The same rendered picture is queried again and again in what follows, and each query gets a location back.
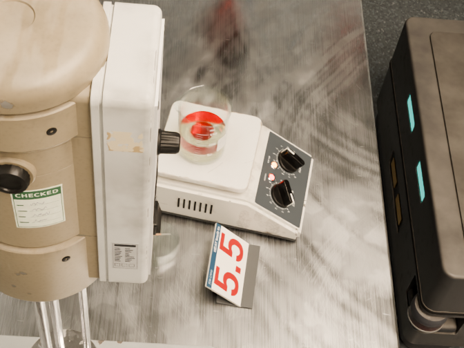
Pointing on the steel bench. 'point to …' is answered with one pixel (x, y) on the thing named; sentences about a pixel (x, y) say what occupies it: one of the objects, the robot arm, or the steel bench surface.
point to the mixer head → (79, 144)
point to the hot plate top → (238, 172)
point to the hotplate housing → (228, 201)
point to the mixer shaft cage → (82, 340)
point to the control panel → (293, 215)
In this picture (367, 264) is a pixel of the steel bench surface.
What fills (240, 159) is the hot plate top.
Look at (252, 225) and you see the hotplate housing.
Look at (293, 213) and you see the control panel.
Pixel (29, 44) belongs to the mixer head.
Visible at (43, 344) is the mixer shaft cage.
